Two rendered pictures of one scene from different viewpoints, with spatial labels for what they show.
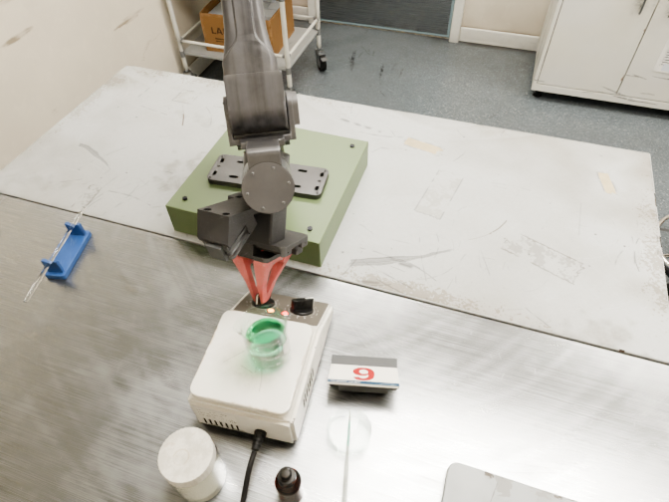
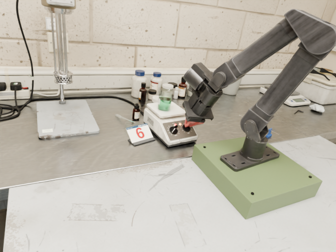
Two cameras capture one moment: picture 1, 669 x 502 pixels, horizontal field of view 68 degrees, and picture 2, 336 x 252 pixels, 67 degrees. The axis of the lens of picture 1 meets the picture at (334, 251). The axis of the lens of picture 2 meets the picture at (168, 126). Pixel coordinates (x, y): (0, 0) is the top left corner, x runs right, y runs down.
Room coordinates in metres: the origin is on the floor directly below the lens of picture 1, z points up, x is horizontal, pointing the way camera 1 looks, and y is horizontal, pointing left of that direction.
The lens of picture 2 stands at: (0.89, -0.57, 1.36)
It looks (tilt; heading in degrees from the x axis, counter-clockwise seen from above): 27 degrees down; 131
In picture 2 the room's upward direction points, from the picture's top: 8 degrees clockwise
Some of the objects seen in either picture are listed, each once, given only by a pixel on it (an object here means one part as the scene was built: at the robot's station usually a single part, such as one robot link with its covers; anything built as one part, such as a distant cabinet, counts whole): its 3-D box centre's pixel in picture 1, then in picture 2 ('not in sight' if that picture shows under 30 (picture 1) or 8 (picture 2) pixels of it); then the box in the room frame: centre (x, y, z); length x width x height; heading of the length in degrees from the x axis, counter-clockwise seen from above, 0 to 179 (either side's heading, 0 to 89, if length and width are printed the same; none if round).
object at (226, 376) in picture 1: (254, 359); (166, 109); (0.29, 0.10, 0.98); 0.12 x 0.12 x 0.01; 76
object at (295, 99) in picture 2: not in sight; (284, 94); (0.41, 1.05, 0.92); 0.26 x 0.19 x 0.05; 162
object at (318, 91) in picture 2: not in sight; (322, 85); (0.53, 1.36, 0.97); 0.37 x 0.31 x 0.14; 71
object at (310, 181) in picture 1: (266, 159); (253, 147); (0.65, 0.11, 1.00); 0.20 x 0.07 x 0.08; 76
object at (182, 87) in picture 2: not in sight; (182, 87); (0.08, 0.44, 0.95); 0.04 x 0.04 x 0.11
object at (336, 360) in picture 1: (363, 371); (140, 134); (0.31, -0.03, 0.92); 0.09 x 0.06 x 0.04; 84
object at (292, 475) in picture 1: (288, 482); (136, 110); (0.17, 0.06, 0.94); 0.03 x 0.03 x 0.07
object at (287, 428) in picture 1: (265, 358); (168, 122); (0.32, 0.09, 0.94); 0.22 x 0.13 x 0.08; 166
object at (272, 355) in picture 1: (264, 339); (165, 100); (0.30, 0.08, 1.02); 0.06 x 0.05 x 0.08; 98
